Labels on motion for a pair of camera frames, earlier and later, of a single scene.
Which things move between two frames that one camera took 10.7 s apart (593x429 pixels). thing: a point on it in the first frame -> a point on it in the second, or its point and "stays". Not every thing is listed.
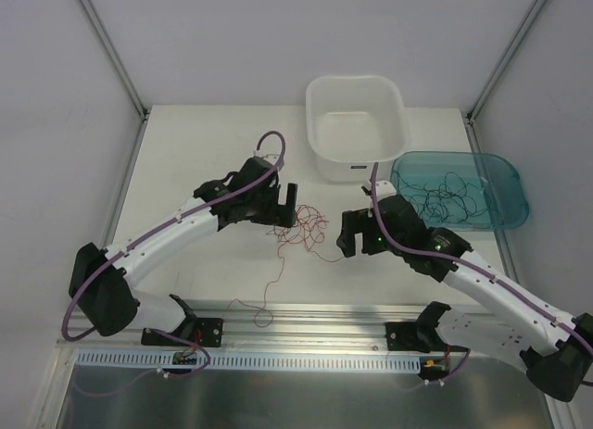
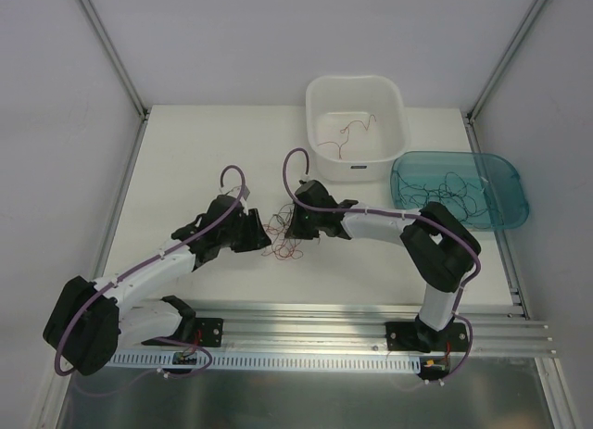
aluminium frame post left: x=112 y=48 stays
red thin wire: x=309 y=229 -> x=278 y=242
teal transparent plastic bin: x=461 y=190 stays
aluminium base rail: x=272 y=323 stays
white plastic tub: x=353 y=122 stays
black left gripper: x=271 y=207 -> x=247 y=228
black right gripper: x=366 y=233 -> x=299 y=220
